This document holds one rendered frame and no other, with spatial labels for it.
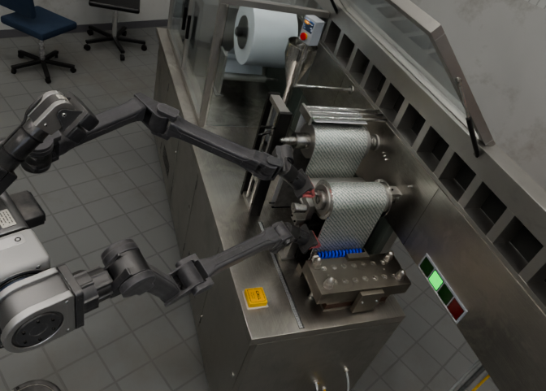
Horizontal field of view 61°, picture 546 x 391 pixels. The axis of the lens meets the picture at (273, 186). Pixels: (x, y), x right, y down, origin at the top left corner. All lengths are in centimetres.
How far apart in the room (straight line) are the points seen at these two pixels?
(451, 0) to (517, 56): 81
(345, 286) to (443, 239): 39
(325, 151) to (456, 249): 59
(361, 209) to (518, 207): 54
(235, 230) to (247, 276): 25
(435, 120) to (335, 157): 40
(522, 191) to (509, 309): 35
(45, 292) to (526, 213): 123
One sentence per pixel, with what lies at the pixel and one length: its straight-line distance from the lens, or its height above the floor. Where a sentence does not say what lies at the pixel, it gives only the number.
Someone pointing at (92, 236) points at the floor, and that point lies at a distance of 312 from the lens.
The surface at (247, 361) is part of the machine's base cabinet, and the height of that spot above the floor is 72.
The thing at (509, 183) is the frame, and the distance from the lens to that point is 152.
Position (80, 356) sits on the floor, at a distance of 264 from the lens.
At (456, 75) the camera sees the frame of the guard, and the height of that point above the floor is 188.
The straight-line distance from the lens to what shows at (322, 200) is 168.
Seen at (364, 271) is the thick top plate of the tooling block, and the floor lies 103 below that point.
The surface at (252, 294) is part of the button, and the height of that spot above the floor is 92.
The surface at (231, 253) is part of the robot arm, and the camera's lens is 146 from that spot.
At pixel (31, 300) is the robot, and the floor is 150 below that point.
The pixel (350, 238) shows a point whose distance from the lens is 186.
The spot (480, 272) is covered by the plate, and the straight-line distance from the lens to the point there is 162.
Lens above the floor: 229
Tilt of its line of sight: 38 degrees down
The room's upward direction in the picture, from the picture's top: 18 degrees clockwise
